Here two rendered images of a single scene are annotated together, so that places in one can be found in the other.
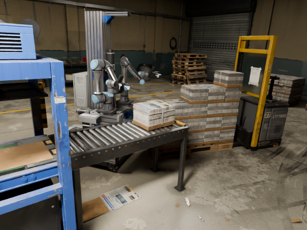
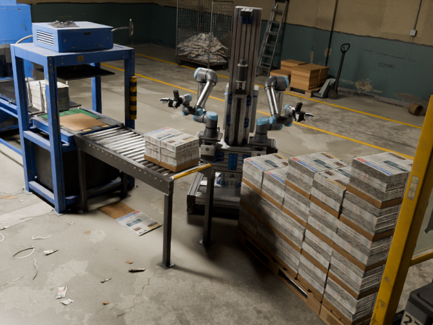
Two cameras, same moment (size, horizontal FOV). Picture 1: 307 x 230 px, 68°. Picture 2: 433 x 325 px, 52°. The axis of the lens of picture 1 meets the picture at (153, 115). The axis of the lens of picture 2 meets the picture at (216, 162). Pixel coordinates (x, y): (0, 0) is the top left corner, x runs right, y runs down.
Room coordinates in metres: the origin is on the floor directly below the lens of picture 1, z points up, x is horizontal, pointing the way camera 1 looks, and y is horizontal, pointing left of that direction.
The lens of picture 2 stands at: (2.05, -3.49, 2.30)
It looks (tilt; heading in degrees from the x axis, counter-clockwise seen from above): 23 degrees down; 78
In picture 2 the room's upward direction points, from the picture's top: 4 degrees clockwise
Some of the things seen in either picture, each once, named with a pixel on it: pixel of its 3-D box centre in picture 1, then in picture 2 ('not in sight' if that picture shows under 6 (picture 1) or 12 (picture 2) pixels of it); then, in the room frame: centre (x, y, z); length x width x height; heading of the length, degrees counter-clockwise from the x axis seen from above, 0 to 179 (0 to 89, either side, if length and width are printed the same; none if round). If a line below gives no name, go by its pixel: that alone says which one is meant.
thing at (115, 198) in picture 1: (120, 196); (138, 222); (2.16, 0.33, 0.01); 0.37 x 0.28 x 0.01; 128
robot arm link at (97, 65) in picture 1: (97, 81); (202, 95); (2.77, 0.70, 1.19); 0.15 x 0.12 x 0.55; 136
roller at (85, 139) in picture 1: (86, 141); (115, 138); (1.94, 0.61, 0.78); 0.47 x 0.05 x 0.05; 38
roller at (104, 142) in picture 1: (99, 138); (123, 142); (2.02, 0.51, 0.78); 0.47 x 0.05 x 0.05; 38
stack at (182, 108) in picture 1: (183, 126); (296, 226); (3.43, -0.49, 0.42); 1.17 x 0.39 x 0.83; 110
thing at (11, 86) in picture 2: not in sight; (25, 99); (0.87, 2.00, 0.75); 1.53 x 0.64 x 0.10; 128
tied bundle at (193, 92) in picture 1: (193, 93); (317, 174); (3.48, -0.61, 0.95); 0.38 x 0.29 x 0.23; 20
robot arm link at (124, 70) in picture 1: (124, 75); (277, 103); (3.48, 0.47, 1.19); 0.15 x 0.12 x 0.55; 8
